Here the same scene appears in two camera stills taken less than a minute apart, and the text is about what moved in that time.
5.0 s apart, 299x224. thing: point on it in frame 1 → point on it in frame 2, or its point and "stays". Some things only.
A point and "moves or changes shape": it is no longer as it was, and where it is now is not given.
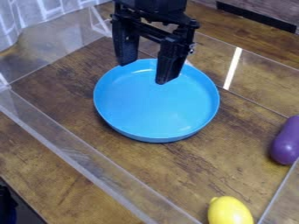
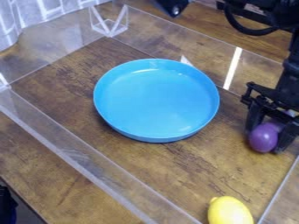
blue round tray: (146, 112) stays
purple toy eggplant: (284, 149) moves or changes shape
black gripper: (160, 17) → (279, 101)
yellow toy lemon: (228, 210) stays
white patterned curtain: (23, 14) stays
